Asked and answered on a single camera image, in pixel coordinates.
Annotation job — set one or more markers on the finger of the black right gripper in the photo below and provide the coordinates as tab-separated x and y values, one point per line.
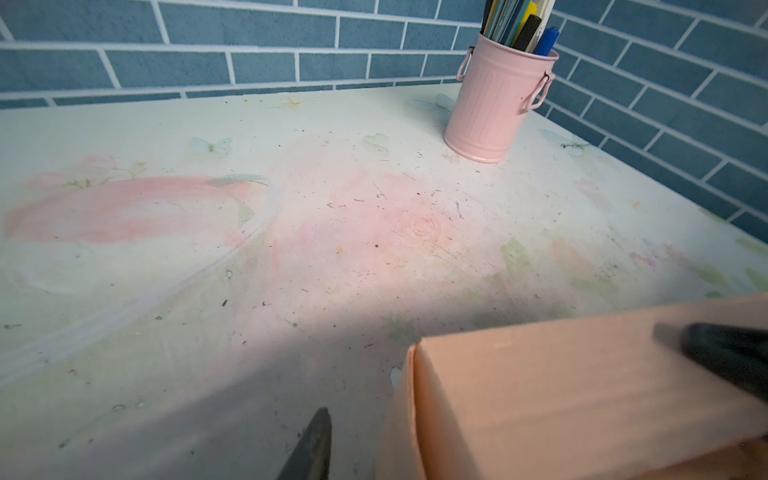
736	354

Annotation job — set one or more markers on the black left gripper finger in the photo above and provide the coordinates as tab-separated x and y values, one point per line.
311	457

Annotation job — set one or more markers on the peach cardboard paper box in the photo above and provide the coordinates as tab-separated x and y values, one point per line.
606	397

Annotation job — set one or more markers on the pink metal pen cup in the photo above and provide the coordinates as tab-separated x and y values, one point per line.
499	87

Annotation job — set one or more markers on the blue marker pen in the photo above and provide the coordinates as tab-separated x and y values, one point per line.
547	41

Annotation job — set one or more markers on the black marker pen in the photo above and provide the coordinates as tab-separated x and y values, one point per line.
527	33

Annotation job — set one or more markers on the white labelled marker pen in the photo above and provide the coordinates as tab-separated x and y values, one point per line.
544	10

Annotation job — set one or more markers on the yellow marker pen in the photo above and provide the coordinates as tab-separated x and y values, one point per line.
531	8

